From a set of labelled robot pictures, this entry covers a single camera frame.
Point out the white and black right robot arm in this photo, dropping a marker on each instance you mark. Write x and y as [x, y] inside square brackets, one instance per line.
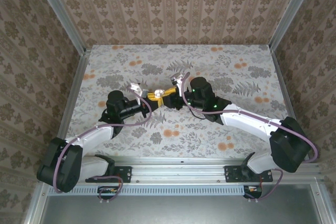
[249, 120]

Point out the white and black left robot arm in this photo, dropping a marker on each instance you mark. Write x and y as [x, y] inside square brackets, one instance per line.
[92, 137]

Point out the black connector module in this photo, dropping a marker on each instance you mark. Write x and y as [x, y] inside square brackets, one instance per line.
[109, 191]
[253, 190]

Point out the grey metal sheet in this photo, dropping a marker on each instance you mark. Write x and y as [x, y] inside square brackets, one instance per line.
[183, 211]

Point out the aluminium side rail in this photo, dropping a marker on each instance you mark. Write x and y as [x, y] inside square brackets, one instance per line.
[76, 90]
[282, 82]

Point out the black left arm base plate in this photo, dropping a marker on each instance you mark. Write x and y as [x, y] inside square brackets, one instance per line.
[124, 172]

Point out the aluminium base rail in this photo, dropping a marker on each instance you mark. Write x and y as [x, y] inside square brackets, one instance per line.
[178, 171]

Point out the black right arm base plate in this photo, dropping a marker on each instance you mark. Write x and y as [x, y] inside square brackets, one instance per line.
[232, 174]

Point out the aluminium corner post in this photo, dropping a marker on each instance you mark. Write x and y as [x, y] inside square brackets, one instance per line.
[60, 14]
[291, 11]

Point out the aluminium lower frame bar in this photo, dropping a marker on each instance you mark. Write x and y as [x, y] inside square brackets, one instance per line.
[36, 203]
[321, 203]

